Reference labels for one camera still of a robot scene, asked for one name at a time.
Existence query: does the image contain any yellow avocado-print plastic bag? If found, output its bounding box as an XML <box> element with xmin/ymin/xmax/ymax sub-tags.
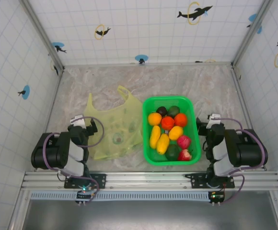
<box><xmin>83</xmin><ymin>85</ymin><xmax>143</xmax><ymax>161</ymax></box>

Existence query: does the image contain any red-orange round fake fruit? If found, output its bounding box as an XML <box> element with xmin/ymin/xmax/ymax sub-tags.
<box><xmin>174</xmin><ymin>113</ymin><xmax>188</xmax><ymax>127</ymax></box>

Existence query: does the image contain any red fake apple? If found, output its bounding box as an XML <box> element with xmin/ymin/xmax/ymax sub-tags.
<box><xmin>176</xmin><ymin>135</ymin><xmax>192</xmax><ymax>150</ymax></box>

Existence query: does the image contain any short orange-yellow fake mango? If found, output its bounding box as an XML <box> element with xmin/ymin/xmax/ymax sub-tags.
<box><xmin>168</xmin><ymin>126</ymin><xmax>184</xmax><ymax>141</ymax></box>

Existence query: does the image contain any red fake tomato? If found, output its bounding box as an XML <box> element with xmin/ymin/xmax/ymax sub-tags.
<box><xmin>161</xmin><ymin>116</ymin><xmax>175</xmax><ymax>131</ymax></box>

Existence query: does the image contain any dark green round fake avocado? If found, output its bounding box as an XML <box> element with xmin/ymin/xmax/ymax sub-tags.
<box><xmin>165</xmin><ymin>144</ymin><xmax>181</xmax><ymax>161</ymax></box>

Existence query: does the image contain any long yellow fake mango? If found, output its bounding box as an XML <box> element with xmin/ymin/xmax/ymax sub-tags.
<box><xmin>156</xmin><ymin>133</ymin><xmax>170</xmax><ymax>155</ymax></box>
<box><xmin>149</xmin><ymin>125</ymin><xmax>162</xmax><ymax>149</ymax></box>

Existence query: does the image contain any green plastic basket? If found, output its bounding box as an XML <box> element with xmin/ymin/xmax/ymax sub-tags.
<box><xmin>142</xmin><ymin>95</ymin><xmax>201</xmax><ymax>166</ymax></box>

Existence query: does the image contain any dark purple fake fruit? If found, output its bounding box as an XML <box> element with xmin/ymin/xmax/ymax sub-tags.
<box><xmin>156</xmin><ymin>106</ymin><xmax>168</xmax><ymax>117</ymax></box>

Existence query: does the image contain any fake orange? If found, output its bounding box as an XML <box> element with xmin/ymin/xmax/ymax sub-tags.
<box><xmin>148</xmin><ymin>112</ymin><xmax>163</xmax><ymax>126</ymax></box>

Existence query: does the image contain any aluminium base bar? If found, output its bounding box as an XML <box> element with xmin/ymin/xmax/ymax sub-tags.
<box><xmin>35</xmin><ymin>69</ymin><xmax>65</xmax><ymax>171</ymax></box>
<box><xmin>231</xmin><ymin>66</ymin><xmax>267</xmax><ymax>171</ymax></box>
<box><xmin>62</xmin><ymin>61</ymin><xmax>233</xmax><ymax>68</ymax></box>

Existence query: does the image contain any small black circuit board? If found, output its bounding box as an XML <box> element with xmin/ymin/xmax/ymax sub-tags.
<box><xmin>75</xmin><ymin>186</ymin><xmax>99</xmax><ymax>206</ymax></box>
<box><xmin>208</xmin><ymin>191</ymin><xmax>225</xmax><ymax>206</ymax></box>

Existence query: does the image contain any dolphin blue disc sticker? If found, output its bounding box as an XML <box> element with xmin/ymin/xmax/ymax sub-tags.
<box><xmin>17</xmin><ymin>85</ymin><xmax>31</xmax><ymax>100</ymax></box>
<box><xmin>246</xmin><ymin>13</ymin><xmax>263</xmax><ymax>35</ymax></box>
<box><xmin>51</xmin><ymin>42</ymin><xmax>67</xmax><ymax>54</ymax></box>
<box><xmin>134</xmin><ymin>54</ymin><xmax>149</xmax><ymax>65</ymax></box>

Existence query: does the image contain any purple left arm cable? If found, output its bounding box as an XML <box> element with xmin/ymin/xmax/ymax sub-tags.
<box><xmin>44</xmin><ymin>116</ymin><xmax>105</xmax><ymax>204</ymax></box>

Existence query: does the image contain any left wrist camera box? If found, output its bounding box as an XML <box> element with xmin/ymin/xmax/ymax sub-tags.
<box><xmin>69</xmin><ymin>115</ymin><xmax>87</xmax><ymax>129</ymax></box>

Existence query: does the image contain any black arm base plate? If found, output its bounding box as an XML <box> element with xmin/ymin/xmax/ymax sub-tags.
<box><xmin>185</xmin><ymin>172</ymin><xmax>235</xmax><ymax>189</ymax></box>
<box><xmin>64</xmin><ymin>172</ymin><xmax>107</xmax><ymax>189</ymax></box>

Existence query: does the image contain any aluminium mounting rail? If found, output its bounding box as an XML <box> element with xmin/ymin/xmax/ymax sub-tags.
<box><xmin>21</xmin><ymin>171</ymin><xmax>278</xmax><ymax>192</ymax></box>

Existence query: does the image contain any white slotted cable duct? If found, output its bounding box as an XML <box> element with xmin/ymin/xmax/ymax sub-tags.
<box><xmin>30</xmin><ymin>191</ymin><xmax>226</xmax><ymax>201</ymax></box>

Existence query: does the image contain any aluminium corner post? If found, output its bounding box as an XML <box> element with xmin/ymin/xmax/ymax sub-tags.
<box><xmin>231</xmin><ymin>0</ymin><xmax>274</xmax><ymax>69</ymax></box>
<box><xmin>21</xmin><ymin>0</ymin><xmax>65</xmax><ymax>72</ymax></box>

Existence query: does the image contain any large dolphin yellow ring sticker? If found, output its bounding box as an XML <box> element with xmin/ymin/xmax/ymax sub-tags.
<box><xmin>176</xmin><ymin>1</ymin><xmax>213</xmax><ymax>25</ymax></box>

